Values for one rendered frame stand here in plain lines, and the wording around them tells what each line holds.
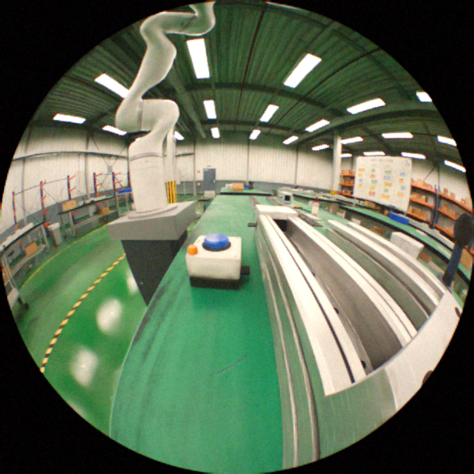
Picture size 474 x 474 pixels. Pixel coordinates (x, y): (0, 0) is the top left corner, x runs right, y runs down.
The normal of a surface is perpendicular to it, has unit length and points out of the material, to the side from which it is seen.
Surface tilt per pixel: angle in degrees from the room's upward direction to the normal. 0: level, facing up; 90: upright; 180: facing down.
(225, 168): 90
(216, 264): 90
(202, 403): 0
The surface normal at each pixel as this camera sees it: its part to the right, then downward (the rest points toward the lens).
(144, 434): 0.03, -0.92
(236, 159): 0.07, 0.38
